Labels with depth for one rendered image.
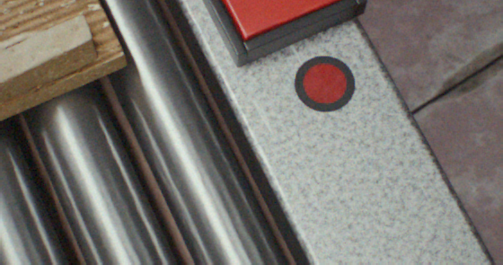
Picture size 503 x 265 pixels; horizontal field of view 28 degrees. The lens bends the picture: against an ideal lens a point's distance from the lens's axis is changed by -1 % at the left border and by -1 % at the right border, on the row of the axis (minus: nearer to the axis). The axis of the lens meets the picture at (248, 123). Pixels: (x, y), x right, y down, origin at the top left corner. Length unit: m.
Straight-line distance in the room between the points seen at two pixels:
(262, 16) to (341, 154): 0.08
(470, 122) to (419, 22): 0.18
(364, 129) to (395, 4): 1.08
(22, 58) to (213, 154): 0.11
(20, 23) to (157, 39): 0.07
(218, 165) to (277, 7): 0.09
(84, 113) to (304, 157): 0.11
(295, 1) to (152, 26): 0.08
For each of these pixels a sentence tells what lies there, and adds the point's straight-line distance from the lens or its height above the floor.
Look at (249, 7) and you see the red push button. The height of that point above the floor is 0.93.
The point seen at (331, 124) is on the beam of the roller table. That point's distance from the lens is 0.53.
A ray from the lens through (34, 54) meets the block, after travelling 0.50.
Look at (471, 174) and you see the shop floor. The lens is 1.52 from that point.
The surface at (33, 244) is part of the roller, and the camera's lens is 0.52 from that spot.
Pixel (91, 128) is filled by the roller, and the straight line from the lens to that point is 0.53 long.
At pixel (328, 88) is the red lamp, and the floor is 0.92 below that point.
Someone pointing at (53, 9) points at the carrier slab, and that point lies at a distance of 0.54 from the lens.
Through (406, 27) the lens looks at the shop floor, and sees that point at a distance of 1.59.
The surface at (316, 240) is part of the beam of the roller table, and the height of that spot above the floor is 0.91.
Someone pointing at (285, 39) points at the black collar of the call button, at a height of 0.93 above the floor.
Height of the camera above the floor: 1.41
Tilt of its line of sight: 70 degrees down
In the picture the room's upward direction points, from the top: 2 degrees clockwise
